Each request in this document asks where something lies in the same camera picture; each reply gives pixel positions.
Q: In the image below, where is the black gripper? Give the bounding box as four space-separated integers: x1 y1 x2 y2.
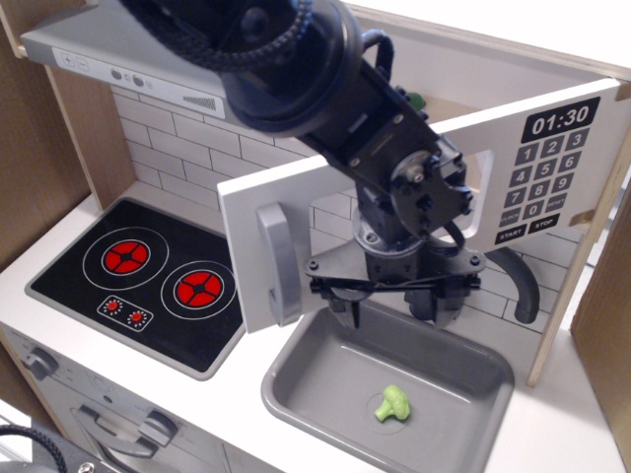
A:
305 240 486 329

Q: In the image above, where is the white toy microwave door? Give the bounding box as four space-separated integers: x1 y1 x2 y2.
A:
219 79 630 332

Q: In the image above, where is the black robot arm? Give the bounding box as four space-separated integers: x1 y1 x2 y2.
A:
125 1 484 328

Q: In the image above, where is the wooden microwave cabinet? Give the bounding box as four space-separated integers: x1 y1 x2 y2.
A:
351 1 630 387

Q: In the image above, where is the grey toy sink basin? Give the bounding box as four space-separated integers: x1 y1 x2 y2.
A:
261 304 515 472

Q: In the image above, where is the green toy broccoli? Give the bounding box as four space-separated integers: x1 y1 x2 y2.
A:
375 384 411 422

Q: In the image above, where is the dark grey toy faucet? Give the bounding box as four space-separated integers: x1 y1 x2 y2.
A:
403 246 541 325

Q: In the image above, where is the purple toy eggplant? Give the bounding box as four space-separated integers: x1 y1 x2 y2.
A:
406 93 426 111

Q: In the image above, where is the brown cardboard panel right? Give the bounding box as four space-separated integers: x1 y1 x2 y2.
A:
571 190 630 469

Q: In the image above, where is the black toy stove top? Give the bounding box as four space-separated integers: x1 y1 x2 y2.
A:
26 199 245 380

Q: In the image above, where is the grey oven knob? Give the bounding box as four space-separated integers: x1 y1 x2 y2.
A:
23 347 59 380

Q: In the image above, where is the grey range hood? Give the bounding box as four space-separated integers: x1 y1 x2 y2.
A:
21 1 237 123

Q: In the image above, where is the grey microwave door handle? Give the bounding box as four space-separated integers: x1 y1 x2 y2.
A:
256 203 302 326

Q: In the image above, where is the grey oven door handle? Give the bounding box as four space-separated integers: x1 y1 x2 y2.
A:
74 405 179 459

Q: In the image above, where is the black braided cable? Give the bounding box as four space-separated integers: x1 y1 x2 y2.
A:
0 424 68 473

